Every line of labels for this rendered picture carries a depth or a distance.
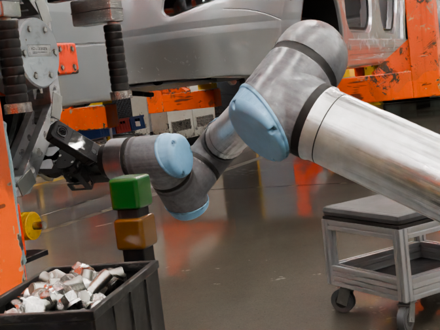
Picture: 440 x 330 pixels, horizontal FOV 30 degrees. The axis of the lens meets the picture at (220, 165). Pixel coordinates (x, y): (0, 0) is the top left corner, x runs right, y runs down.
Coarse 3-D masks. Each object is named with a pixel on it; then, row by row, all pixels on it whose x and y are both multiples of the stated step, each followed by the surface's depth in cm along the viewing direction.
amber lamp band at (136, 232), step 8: (144, 216) 101; (152, 216) 102; (120, 224) 101; (128, 224) 100; (136, 224) 100; (144, 224) 100; (152, 224) 102; (120, 232) 101; (128, 232) 100; (136, 232) 100; (144, 232) 100; (152, 232) 102; (120, 240) 101; (128, 240) 100; (136, 240) 100; (144, 240) 100; (152, 240) 102; (120, 248) 101; (128, 248) 101; (136, 248) 100; (144, 248) 100
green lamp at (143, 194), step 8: (120, 176) 102; (128, 176) 101; (136, 176) 100; (144, 176) 101; (112, 184) 100; (120, 184) 100; (128, 184) 99; (136, 184) 99; (144, 184) 101; (112, 192) 100; (120, 192) 100; (128, 192) 99; (136, 192) 99; (144, 192) 101; (112, 200) 101; (120, 200) 100; (128, 200) 100; (136, 200) 99; (144, 200) 101; (152, 200) 102; (120, 208) 100; (128, 208) 100; (136, 208) 100
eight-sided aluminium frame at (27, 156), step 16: (32, 0) 172; (32, 16) 175; (48, 16) 177; (32, 96) 178; (48, 96) 176; (32, 112) 177; (48, 112) 175; (32, 128) 176; (48, 128) 175; (16, 144) 172; (32, 144) 170; (48, 144) 174; (16, 160) 171; (32, 160) 169; (16, 176) 164; (32, 176) 168; (16, 192) 163
